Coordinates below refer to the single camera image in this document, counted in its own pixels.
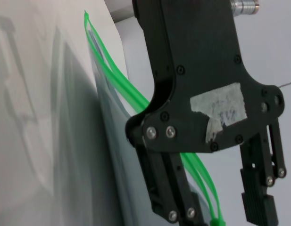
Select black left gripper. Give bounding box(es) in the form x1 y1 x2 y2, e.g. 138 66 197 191
125 0 285 154

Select silver cable connector plug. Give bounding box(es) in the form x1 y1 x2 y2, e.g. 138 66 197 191
230 0 260 16

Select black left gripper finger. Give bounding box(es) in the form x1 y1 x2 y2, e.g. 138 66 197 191
239 118 288 225
135 145 207 226

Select transparent document bag green zipper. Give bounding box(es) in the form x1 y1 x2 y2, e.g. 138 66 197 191
83 9 227 226

